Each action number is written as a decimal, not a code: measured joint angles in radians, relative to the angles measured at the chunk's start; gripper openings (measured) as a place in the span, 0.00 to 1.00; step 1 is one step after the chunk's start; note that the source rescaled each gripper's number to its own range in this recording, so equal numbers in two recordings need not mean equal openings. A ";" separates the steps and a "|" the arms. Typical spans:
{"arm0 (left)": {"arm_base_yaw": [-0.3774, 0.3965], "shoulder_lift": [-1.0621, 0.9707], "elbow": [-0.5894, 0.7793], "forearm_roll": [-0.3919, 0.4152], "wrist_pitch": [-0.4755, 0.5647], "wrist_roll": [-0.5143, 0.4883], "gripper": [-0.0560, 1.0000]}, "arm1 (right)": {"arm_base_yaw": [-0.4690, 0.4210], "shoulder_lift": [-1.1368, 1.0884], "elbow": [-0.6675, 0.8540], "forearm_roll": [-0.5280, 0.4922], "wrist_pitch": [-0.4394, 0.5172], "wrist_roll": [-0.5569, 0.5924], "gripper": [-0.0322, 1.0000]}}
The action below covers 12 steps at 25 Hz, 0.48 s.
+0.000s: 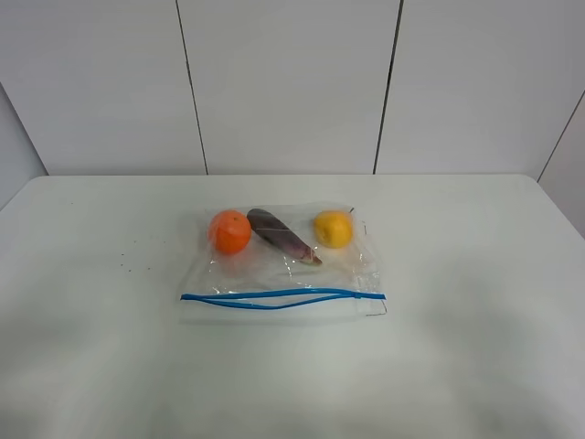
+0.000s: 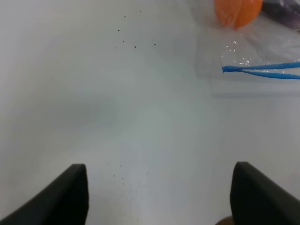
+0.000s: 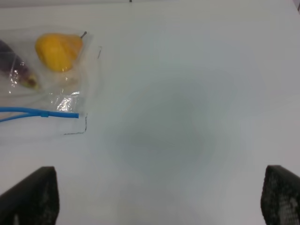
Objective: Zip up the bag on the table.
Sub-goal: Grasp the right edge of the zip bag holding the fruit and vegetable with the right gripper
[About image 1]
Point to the yellow pear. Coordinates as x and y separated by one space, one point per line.
333 228

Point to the clear zip bag blue seal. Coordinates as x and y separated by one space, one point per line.
263 285

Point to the orange fruit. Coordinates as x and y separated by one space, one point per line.
229 232

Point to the purple eggplant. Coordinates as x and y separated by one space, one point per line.
270 229

